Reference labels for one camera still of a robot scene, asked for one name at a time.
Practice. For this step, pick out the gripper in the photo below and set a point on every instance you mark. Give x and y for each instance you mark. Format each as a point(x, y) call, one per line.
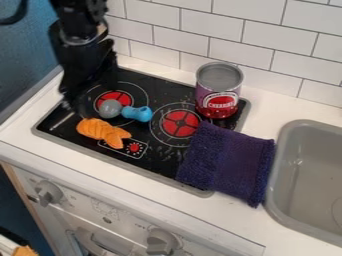
point(87, 66)

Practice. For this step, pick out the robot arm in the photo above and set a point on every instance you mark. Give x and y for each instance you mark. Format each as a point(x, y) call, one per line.
point(78, 16)

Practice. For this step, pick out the blue and grey toy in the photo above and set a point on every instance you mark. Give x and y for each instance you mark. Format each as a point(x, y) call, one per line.
point(133, 113)

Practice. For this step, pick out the toy stove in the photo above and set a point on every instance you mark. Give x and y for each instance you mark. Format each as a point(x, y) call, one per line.
point(156, 93)

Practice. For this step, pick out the purple and red can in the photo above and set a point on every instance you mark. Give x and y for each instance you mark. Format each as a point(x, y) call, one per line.
point(219, 96)

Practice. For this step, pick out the purple cloth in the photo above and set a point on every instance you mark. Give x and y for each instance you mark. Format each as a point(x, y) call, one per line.
point(227, 163)

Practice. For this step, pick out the toy sink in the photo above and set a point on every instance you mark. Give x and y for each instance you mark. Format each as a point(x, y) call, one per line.
point(307, 180)

